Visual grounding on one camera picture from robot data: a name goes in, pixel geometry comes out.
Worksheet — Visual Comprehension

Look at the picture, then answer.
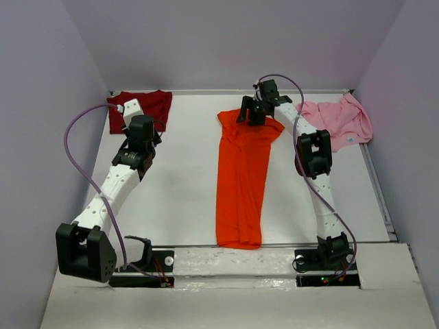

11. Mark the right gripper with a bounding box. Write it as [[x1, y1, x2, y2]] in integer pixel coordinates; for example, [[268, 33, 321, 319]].
[[235, 96, 265, 126]]

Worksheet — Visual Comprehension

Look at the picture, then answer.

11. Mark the orange t-shirt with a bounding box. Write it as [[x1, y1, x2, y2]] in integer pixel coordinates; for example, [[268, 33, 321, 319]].
[[215, 110, 284, 249]]

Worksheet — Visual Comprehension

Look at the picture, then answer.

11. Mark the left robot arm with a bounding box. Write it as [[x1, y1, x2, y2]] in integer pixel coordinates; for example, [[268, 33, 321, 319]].
[[56, 114, 161, 283]]

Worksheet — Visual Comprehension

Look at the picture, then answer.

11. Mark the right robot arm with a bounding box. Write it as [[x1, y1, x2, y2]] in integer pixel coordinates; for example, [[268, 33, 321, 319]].
[[236, 74, 357, 280]]

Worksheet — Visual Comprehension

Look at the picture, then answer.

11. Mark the dark red folded t-shirt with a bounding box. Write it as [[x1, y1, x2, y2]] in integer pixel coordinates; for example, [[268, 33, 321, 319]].
[[106, 90, 173, 134]]

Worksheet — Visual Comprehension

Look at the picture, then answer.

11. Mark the pink t-shirt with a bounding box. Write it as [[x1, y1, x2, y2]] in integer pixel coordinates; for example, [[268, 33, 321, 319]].
[[301, 93, 373, 153]]

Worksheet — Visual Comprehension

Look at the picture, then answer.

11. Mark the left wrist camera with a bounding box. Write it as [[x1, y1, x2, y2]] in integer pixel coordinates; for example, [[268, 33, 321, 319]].
[[117, 99, 143, 127]]

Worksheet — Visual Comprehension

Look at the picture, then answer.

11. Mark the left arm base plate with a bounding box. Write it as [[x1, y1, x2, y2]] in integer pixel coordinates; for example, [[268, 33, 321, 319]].
[[108, 249, 175, 289]]

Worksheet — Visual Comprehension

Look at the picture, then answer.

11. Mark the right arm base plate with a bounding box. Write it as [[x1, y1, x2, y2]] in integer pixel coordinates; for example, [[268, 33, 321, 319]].
[[292, 248, 361, 288]]

